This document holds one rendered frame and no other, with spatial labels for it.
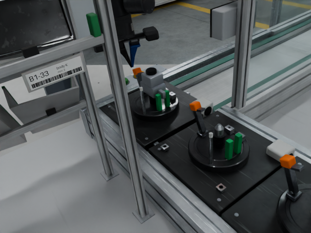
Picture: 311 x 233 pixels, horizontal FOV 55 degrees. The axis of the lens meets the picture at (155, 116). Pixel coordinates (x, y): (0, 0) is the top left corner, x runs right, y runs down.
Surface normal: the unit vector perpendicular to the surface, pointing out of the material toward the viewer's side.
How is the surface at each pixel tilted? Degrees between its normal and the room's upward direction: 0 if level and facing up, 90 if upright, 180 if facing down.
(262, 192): 0
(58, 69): 90
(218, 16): 90
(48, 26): 65
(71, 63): 90
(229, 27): 90
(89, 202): 0
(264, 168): 0
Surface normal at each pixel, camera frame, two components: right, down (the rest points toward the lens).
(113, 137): -0.10, -0.80
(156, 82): 0.59, 0.43
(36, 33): 0.36, 0.11
